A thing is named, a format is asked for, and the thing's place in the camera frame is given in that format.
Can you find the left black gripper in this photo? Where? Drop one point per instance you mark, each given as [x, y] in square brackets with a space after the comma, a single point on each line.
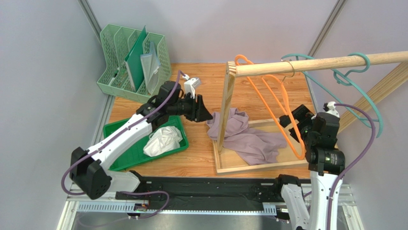
[199, 112]

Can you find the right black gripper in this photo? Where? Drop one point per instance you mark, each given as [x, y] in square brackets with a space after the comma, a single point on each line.
[299, 116]

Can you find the mauve tank top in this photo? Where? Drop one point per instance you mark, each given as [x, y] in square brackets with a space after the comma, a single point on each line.
[254, 146]

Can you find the white tank top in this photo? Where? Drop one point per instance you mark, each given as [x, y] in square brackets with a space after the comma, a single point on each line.
[165, 139]

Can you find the teal hanger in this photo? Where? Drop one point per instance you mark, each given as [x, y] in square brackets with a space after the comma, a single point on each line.
[344, 80]

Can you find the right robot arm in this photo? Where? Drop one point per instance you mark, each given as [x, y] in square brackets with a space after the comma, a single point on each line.
[325, 163]

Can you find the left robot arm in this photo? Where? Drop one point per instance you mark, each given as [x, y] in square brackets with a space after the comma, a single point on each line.
[89, 168]

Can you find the wooden clothes rack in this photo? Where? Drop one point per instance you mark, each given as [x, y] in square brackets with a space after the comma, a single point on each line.
[228, 161]

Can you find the grey mesh pouch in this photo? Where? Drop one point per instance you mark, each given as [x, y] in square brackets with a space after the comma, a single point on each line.
[150, 66]

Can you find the green plastic tray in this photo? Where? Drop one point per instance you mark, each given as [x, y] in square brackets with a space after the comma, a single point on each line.
[134, 156]

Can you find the dark green folder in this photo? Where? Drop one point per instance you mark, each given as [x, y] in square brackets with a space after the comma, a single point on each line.
[133, 61]

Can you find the light green file organizer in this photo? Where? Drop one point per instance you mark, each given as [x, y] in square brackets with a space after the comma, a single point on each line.
[117, 43]

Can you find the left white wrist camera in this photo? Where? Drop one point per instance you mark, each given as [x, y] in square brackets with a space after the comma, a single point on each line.
[190, 85]

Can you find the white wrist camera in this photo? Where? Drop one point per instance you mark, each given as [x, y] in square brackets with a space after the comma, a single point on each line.
[330, 108]
[190, 85]

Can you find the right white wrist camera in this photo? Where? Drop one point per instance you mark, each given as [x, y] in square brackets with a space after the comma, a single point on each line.
[330, 108]

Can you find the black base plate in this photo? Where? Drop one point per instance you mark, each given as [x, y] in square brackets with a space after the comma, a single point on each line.
[206, 193]

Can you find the aluminium frame rail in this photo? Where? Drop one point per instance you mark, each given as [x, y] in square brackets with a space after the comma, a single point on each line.
[308, 204]

